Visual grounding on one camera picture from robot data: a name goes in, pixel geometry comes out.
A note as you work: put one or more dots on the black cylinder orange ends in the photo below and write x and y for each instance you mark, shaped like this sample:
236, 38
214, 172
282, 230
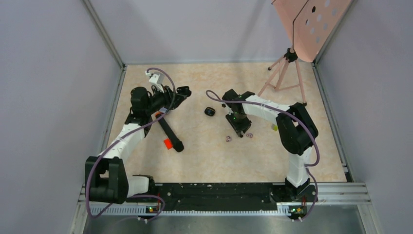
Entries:
172, 141

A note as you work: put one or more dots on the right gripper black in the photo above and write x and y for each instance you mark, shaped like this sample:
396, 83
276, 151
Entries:
238, 128

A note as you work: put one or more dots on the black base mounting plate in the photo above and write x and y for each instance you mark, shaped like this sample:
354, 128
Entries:
229, 197

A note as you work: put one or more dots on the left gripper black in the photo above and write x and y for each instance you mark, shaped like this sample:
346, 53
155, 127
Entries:
167, 94

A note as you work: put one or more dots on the pink tripod stand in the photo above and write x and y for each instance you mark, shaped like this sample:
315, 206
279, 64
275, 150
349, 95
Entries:
276, 78

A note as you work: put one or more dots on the black glossy earbud charging case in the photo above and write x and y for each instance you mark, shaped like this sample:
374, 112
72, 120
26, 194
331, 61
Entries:
209, 111

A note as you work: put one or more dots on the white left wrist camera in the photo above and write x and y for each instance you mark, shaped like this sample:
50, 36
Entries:
156, 79

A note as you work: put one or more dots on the pink perforated board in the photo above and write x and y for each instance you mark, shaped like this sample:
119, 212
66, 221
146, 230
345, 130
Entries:
309, 23

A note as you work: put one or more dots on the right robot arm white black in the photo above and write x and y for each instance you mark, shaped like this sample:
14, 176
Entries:
296, 129

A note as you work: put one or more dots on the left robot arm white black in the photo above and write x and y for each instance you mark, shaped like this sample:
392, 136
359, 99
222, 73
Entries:
106, 179

